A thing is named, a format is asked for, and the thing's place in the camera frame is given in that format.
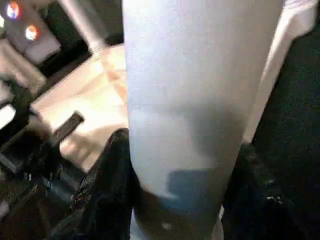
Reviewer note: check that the white computer case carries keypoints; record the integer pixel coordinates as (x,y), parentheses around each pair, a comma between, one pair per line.
(30,45)

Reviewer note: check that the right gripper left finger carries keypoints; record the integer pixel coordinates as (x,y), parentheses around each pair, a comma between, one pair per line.
(107,195)

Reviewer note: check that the black work mat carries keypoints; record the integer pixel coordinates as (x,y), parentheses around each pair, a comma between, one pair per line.
(295,112)

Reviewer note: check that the white plastic table top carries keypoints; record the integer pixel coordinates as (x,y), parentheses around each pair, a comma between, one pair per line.
(87,95)

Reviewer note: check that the black speaker box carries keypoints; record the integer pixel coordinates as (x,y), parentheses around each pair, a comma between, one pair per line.
(67,32)

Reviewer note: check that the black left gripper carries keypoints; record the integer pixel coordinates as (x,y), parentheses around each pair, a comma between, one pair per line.
(30,150)

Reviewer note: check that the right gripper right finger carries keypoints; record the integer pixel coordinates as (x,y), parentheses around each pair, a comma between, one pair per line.
(260,207)

